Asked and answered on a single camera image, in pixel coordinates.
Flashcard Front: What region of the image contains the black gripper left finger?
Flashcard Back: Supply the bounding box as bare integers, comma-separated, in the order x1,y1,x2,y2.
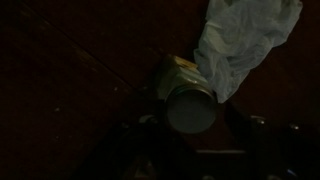
76,117,197,180

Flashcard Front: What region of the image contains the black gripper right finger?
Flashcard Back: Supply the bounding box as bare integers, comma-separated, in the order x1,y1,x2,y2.
226,103,320,180

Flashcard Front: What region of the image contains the grey round bottle lid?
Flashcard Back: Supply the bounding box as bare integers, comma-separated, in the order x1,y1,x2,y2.
166,90,216,134

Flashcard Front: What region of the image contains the crumpled white tissue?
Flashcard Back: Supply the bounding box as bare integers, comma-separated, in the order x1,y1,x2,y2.
194,0,303,103

